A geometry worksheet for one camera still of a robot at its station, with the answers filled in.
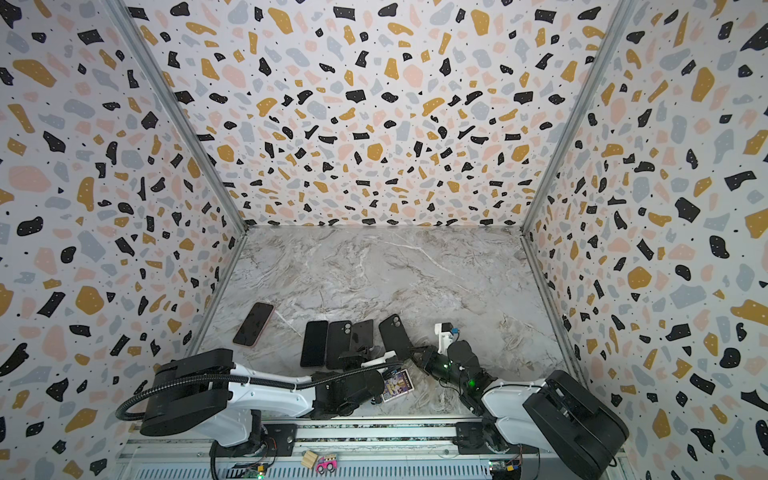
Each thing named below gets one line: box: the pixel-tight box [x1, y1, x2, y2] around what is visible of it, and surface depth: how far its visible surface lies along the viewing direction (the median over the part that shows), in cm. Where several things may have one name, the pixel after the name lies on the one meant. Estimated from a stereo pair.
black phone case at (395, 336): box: [379, 314, 413, 360], surface depth 91 cm
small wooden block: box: [302, 450, 318, 469], surface depth 72 cm
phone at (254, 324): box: [232, 302, 275, 348], surface depth 97 cm
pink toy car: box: [316, 456, 338, 475], surface depth 70 cm
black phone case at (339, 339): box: [326, 320, 352, 370], surface depth 94 cm
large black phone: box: [300, 320, 328, 367], surface depth 92 cm
